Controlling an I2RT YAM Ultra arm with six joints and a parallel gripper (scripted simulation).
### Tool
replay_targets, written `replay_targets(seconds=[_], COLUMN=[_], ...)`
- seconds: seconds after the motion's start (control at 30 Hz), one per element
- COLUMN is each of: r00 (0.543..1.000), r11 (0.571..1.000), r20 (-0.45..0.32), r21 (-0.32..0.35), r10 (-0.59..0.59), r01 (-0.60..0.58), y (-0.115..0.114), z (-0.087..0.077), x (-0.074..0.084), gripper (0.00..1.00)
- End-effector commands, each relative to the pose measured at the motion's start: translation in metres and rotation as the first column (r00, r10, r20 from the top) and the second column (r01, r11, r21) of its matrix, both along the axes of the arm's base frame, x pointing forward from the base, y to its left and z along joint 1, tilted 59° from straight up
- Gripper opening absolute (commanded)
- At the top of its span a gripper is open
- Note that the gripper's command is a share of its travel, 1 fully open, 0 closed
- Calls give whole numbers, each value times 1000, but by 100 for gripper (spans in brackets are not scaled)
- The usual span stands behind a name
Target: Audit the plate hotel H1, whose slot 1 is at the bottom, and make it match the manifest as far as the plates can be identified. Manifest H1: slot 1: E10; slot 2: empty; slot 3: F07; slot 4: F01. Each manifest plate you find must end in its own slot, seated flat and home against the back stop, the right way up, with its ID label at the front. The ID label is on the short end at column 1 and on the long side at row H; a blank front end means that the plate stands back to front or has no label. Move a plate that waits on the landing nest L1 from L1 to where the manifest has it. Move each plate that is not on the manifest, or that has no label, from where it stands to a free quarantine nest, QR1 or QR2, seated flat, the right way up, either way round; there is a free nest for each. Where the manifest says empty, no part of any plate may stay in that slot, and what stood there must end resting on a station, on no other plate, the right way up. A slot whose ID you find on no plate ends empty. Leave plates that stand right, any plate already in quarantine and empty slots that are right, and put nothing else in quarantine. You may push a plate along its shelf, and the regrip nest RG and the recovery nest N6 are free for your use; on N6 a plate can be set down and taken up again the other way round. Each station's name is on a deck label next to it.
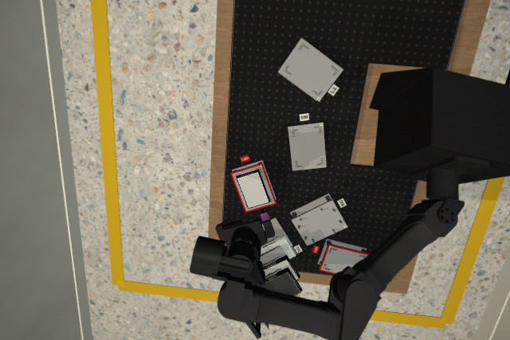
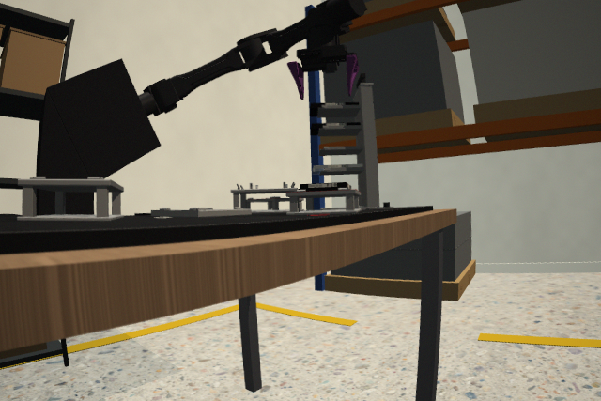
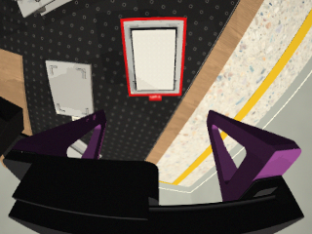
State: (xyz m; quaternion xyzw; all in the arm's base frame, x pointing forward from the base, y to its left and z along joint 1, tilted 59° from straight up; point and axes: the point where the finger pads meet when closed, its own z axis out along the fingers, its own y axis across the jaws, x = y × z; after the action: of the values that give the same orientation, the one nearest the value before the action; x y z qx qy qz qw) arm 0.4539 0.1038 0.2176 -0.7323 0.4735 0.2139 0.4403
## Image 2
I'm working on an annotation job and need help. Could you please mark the white microplate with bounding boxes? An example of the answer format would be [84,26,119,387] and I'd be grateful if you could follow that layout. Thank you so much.
[312,164,363,175]

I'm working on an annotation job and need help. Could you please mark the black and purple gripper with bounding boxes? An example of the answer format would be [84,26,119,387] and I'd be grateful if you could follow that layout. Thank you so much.
[287,25,359,100]

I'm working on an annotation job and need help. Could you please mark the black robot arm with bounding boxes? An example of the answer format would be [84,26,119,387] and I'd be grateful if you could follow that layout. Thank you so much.
[138,0,367,116]

